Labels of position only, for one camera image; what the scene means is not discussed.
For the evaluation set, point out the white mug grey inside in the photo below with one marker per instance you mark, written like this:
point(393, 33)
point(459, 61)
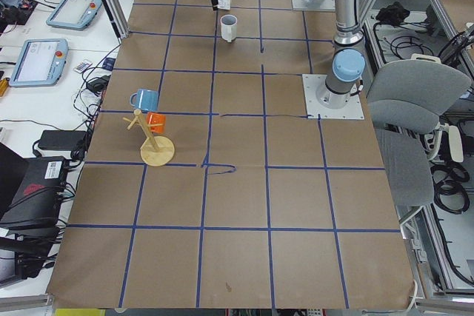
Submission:
point(228, 25)

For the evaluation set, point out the blue mug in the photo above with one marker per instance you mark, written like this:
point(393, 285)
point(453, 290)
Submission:
point(145, 100)

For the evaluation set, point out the upper teach pendant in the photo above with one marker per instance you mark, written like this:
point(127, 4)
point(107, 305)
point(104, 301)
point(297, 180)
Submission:
point(74, 14)

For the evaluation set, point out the teach pendant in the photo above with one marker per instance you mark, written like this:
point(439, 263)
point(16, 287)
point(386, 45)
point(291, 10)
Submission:
point(40, 63)
point(74, 14)

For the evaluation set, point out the orange mug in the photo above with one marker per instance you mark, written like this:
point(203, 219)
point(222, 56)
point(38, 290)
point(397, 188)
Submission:
point(156, 122)

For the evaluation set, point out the small remote control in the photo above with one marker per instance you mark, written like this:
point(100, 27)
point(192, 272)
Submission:
point(82, 66)

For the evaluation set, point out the lower teach pendant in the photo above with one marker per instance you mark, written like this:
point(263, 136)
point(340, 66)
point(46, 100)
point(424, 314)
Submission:
point(40, 63)

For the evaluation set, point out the brown paper table cover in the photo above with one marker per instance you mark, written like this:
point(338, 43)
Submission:
point(260, 206)

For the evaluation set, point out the black power brick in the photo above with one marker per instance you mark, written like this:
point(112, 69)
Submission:
point(61, 140)

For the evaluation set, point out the grey office chair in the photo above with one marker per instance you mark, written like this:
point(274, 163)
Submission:
point(406, 100)

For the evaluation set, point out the black computer box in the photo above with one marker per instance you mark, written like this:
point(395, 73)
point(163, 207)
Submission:
point(30, 190)

